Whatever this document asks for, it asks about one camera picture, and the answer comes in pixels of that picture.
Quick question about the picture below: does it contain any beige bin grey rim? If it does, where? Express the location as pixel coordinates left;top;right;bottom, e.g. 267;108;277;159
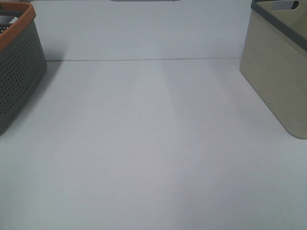
239;0;307;139

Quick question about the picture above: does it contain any grey perforated basket orange rim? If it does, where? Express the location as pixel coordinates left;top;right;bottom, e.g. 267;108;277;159
0;1;47;134

